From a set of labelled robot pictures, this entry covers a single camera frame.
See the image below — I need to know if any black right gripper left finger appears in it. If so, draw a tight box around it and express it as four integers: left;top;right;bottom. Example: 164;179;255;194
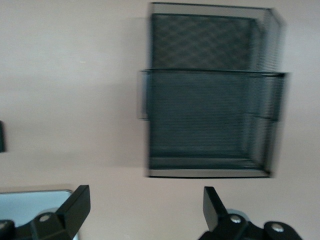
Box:
0;184;91;240

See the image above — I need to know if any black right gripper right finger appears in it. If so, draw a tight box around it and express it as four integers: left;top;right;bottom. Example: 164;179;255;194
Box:
199;186;304;240

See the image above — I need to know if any small black flip phone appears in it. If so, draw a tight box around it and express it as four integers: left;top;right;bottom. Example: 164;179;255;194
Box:
0;120;6;154

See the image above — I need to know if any silver closed laptop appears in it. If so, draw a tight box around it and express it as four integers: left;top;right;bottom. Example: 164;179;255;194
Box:
0;189;81;240

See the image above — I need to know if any black mesh two-tier tray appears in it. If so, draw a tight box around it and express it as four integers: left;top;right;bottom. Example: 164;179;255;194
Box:
136;1;293;180

